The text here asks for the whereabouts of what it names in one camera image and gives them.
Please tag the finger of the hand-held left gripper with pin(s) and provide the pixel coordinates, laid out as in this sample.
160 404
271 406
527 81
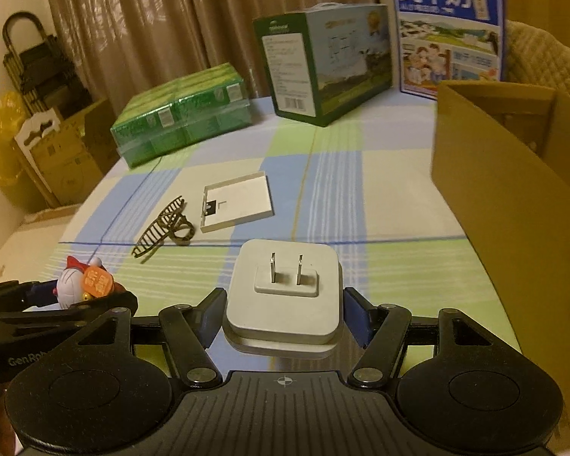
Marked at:
42 292
123 301

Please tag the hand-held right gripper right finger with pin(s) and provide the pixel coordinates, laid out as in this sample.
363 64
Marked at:
354 316

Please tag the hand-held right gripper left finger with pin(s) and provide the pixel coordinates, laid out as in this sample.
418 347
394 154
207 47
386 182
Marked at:
213 316

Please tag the cat figurine toy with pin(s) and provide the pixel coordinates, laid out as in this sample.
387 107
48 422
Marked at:
76 280

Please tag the white power adapter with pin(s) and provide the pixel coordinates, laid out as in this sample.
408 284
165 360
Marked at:
285 313

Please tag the brown cardboard box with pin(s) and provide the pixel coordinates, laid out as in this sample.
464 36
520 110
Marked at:
484 199

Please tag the cream embroidered cloth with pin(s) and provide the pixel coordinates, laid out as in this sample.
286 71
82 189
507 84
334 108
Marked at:
19 247

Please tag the dark hair claw clip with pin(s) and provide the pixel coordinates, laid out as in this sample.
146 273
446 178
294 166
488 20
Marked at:
183 232

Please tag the cardboard carton with white flap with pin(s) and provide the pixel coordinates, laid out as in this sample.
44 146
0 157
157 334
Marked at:
61 175

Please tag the white flat box tray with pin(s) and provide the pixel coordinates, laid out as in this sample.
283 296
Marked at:
242 199

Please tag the checked pastel tablecloth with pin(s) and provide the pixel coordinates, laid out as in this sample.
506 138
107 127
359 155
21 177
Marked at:
361 190

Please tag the yellow plastic bag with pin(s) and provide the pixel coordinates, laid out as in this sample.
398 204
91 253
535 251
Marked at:
0 152

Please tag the open brown cardboard carton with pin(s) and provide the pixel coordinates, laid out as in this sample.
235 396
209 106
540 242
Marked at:
99 128

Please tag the green shrink-wrapped carton pack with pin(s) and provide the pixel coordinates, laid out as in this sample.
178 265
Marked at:
180 114

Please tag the black metal rack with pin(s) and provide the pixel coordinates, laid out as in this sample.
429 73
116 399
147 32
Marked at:
42 71

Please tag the green milk gift box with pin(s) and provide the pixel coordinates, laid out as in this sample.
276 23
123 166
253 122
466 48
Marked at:
289 71

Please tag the blue milk gift box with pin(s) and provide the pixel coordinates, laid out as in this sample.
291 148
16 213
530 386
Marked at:
446 33

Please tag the chair with quilted beige cover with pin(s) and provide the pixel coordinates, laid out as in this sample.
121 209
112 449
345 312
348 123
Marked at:
541 57

